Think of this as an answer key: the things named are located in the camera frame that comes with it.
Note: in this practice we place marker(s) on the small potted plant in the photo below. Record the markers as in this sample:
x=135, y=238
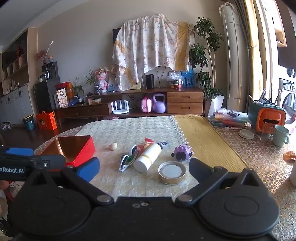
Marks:
x=78, y=89

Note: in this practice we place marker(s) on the yellow curtain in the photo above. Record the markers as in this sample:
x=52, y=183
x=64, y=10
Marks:
x=254, y=46

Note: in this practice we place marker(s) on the red snack packet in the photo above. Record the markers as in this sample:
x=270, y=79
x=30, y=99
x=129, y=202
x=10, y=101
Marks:
x=149, y=141

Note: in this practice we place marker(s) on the blue bin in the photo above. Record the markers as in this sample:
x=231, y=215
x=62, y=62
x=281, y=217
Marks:
x=29, y=122

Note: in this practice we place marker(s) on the stack of books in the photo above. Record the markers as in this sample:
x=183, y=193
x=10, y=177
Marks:
x=229, y=119

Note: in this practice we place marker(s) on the small white box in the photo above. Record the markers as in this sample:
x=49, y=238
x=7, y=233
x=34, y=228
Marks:
x=96, y=100

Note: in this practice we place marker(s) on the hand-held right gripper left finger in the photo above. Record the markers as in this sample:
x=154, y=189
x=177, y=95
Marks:
x=89, y=169

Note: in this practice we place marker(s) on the wooden tv stand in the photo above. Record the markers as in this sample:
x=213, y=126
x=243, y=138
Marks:
x=185, y=97

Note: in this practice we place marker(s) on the orange carton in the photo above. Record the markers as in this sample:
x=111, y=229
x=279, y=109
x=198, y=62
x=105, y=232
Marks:
x=69, y=90

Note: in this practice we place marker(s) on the pink toy case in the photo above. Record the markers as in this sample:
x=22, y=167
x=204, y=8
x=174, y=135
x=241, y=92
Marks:
x=146, y=105

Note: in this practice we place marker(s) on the potted orchid plant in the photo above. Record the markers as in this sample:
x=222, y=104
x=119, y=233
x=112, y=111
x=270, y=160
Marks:
x=97, y=89

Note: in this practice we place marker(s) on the snack bag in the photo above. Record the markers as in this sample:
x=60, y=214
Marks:
x=62, y=98

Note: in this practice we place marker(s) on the floral draped cloth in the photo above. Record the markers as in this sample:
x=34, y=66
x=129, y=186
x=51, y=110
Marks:
x=150, y=46

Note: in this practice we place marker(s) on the black speaker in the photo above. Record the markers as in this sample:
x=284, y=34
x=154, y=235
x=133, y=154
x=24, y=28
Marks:
x=149, y=81

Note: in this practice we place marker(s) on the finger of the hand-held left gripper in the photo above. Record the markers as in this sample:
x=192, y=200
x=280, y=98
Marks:
x=19, y=152
x=53, y=161

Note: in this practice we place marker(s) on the pink flower vase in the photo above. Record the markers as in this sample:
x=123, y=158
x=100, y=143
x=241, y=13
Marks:
x=44, y=58

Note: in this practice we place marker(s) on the teal orange storage box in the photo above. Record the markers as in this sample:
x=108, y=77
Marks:
x=270, y=118

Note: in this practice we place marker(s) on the white planter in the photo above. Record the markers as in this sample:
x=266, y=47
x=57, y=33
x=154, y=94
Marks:
x=216, y=105

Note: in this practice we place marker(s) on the picture frame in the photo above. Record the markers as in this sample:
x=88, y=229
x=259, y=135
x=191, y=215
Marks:
x=112, y=83

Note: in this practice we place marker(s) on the purple spiky toy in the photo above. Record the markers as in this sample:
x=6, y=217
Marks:
x=182, y=153

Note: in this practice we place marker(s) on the blue toy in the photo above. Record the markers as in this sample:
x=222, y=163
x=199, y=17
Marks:
x=74, y=102

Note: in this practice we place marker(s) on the white plastic bottle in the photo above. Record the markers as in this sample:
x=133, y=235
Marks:
x=148, y=156

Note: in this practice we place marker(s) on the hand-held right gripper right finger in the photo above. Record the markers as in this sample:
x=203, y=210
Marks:
x=196, y=166

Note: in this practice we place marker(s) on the lace tablecloth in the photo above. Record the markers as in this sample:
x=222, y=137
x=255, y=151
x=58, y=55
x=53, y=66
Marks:
x=266, y=166

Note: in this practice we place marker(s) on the black coffee machine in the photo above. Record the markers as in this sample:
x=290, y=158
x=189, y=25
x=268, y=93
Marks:
x=49, y=70

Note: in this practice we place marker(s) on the pink doll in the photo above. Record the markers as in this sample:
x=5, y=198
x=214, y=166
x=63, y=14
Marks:
x=103, y=80

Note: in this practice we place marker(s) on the wooden wall cabinet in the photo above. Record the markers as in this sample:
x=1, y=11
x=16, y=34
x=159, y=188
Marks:
x=18, y=69

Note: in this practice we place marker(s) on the round metal jar lid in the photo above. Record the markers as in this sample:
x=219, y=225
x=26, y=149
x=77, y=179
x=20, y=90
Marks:
x=172, y=172

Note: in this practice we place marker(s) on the white router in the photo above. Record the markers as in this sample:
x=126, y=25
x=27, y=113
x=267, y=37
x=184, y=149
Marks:
x=120, y=111

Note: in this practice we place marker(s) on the yellow woven mat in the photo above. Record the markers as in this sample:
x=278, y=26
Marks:
x=208, y=143

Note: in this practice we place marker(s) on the red tin box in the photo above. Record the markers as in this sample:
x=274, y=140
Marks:
x=76, y=148

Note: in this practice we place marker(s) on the green mug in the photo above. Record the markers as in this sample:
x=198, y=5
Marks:
x=279, y=136

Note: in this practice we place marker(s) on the purple kettlebell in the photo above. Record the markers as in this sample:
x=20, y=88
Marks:
x=159, y=105

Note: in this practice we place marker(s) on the plastic bag of fruit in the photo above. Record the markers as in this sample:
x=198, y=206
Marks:
x=174, y=80

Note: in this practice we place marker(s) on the red white object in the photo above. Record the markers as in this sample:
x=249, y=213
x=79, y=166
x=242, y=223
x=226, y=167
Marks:
x=9, y=187

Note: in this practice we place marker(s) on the blue printed box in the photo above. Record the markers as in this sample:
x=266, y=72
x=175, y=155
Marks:
x=187, y=78

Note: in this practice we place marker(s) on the tall potted tree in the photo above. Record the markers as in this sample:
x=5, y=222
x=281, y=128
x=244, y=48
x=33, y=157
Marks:
x=208, y=34

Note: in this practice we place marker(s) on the orange gift box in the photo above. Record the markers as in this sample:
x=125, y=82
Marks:
x=46, y=121

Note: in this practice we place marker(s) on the small orange object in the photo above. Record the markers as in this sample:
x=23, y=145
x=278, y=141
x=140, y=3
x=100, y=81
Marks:
x=290, y=155

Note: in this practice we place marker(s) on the pink flat box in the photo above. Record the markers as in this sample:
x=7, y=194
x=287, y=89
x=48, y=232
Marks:
x=112, y=117

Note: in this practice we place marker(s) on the standing air conditioner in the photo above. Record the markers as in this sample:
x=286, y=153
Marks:
x=235, y=58

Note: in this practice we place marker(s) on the clear glass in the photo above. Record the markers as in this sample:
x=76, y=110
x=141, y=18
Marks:
x=266, y=134

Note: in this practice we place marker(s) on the black mini fridge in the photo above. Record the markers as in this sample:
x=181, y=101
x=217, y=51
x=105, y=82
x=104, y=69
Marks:
x=46, y=95

